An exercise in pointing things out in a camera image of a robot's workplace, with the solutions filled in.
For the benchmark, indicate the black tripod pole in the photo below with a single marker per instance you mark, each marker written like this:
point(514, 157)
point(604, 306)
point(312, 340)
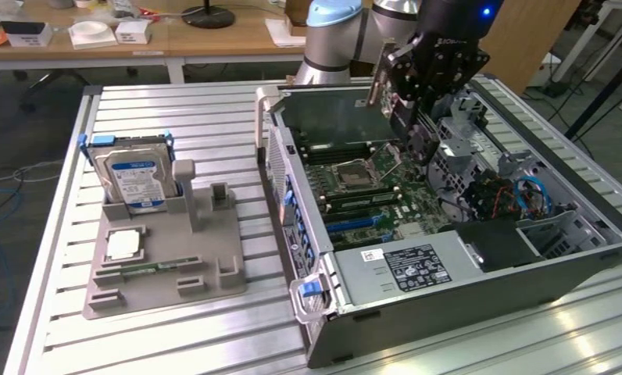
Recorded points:
point(576, 127)

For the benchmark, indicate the black RAM stick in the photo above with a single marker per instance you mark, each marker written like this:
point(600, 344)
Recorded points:
point(364, 197)

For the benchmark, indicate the blue expansion slot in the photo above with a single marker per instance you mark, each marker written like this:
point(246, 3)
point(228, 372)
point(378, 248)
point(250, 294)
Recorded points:
point(353, 224)

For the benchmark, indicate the metal socket cover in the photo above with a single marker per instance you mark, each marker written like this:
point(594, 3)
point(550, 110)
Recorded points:
point(386, 160)

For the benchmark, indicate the plain white box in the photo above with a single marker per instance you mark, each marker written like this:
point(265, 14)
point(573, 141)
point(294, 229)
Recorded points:
point(133, 33)

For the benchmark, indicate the grey parts rack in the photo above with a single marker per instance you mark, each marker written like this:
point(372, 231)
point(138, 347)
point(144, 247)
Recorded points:
point(208, 242)

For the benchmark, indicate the CPU socket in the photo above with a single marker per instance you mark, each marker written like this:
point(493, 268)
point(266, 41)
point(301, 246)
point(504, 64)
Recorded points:
point(350, 176)

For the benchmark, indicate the white container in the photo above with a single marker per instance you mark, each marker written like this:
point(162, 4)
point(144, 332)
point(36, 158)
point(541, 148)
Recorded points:
point(544, 72)

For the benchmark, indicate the green motherboard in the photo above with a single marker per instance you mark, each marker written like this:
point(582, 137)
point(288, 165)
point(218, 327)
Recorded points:
point(416, 203)

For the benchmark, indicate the silver CPU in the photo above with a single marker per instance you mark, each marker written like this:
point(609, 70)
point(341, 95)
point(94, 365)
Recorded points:
point(124, 245)

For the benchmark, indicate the grey power supply unit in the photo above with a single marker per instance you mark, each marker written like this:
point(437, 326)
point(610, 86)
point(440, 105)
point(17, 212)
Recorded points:
point(364, 281)

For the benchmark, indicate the wooden cabinet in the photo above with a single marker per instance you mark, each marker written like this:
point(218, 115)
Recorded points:
point(536, 39)

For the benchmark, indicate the white box with black top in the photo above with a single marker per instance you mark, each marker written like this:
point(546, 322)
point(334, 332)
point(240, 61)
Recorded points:
point(28, 37)

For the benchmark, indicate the black chair base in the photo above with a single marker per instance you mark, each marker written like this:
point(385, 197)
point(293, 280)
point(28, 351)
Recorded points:
point(45, 78)

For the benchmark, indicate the wooden desk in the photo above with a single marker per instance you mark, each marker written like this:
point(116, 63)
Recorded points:
point(212, 39)

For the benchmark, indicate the green RAM stick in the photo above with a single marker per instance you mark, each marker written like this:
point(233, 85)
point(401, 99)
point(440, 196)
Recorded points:
point(152, 267)

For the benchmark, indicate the metal disk bay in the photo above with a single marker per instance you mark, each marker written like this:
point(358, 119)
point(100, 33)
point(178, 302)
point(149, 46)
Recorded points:
point(462, 172)

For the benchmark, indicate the black open PC case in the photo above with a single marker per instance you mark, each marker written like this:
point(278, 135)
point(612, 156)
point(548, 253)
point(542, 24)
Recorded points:
point(446, 312)

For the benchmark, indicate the graphics card with black heatsink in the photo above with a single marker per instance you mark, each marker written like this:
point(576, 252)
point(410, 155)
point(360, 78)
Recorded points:
point(421, 136)

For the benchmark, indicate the white box with round hole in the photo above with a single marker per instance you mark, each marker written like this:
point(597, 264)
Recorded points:
point(93, 37)

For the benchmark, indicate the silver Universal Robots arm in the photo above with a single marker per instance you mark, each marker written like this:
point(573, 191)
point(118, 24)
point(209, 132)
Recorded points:
point(332, 43)

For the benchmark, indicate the white paper stack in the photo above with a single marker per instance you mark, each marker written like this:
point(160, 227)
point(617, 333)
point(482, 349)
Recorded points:
point(282, 35)

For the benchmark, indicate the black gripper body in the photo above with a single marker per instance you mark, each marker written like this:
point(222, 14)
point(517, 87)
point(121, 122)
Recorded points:
point(446, 23)

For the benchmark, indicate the blue case latch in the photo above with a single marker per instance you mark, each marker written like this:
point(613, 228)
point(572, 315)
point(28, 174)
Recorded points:
point(312, 290)

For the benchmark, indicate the brown cardboard box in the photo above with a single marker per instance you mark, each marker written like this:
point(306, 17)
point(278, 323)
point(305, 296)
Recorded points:
point(296, 11)

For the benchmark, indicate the hard disk in blue caddy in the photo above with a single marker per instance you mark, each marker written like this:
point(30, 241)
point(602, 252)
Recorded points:
point(137, 183)

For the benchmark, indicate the black lamp base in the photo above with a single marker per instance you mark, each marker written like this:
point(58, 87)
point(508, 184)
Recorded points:
point(209, 17)

